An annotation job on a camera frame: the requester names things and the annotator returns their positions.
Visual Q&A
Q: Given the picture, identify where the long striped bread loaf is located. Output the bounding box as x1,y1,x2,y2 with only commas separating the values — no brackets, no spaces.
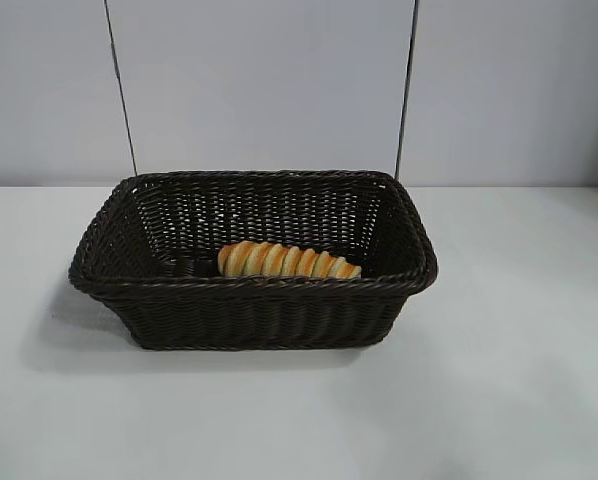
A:
217,239,363,280

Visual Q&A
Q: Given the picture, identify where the dark brown woven wicker basket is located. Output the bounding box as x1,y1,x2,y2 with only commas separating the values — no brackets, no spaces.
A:
67,168,440,351

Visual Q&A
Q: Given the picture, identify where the thin dark vertical rod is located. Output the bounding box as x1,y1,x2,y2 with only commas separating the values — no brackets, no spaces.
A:
393,0,421,181
103,0,140,178

